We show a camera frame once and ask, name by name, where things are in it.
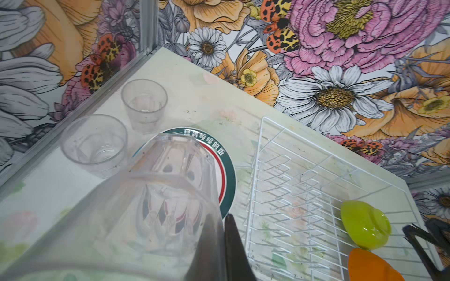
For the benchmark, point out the red green rimmed plate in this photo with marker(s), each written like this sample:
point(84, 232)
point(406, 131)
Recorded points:
point(225, 171)

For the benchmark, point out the white wire dish rack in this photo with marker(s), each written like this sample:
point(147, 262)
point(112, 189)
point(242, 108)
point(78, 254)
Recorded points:
point(294, 228)

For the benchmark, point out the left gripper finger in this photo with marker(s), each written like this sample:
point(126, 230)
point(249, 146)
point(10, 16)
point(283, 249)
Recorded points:
point(237, 265)

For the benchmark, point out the green plastic bowl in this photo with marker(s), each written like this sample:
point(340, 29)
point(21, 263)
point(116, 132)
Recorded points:
point(368, 227)

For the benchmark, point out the orange plastic bowl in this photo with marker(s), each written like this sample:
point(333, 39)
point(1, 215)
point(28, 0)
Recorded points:
point(366, 266)

